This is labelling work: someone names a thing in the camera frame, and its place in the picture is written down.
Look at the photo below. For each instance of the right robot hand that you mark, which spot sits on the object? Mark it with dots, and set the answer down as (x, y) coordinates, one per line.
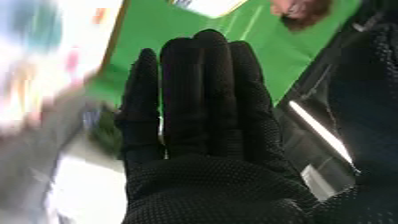
(213, 173)

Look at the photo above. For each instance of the person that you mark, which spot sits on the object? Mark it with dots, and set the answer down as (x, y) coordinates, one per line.
(300, 12)

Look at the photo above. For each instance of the white sheet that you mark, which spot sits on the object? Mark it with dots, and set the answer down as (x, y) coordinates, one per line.
(46, 60)

